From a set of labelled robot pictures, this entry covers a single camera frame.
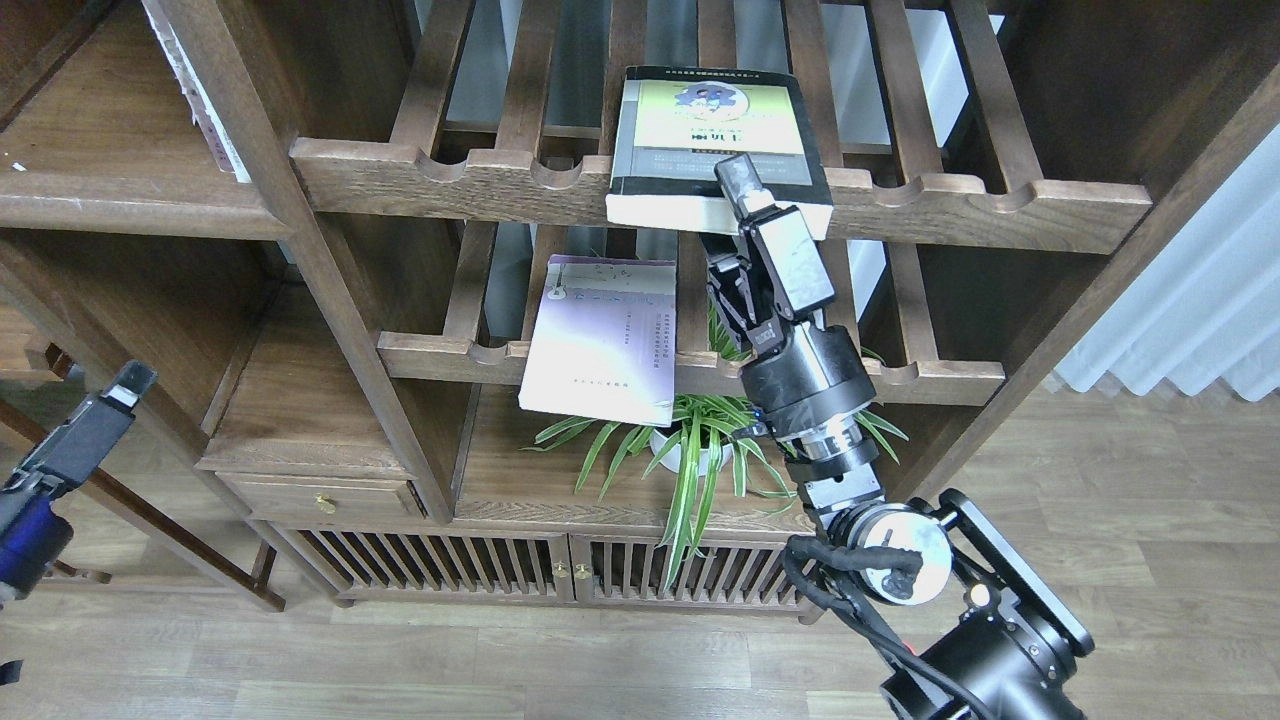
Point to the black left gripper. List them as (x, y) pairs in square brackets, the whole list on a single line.
[(32, 535)]

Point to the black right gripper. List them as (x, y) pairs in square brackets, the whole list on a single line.
[(808, 382)]

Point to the green black cover book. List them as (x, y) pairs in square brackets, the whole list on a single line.
[(676, 123)]

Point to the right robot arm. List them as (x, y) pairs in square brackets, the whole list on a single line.
[(968, 629)]

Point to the green spider plant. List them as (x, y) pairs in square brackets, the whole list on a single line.
[(697, 448)]

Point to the pale purple white book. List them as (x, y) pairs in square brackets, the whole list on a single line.
[(603, 345)]

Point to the white plant pot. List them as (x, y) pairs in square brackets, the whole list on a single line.
[(672, 457)]

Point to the dark wooden bookshelf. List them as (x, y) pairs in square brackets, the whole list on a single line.
[(327, 227)]

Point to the white book spine upright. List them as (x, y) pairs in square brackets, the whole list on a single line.
[(204, 114)]

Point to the white curtain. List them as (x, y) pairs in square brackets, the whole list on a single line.
[(1207, 308)]

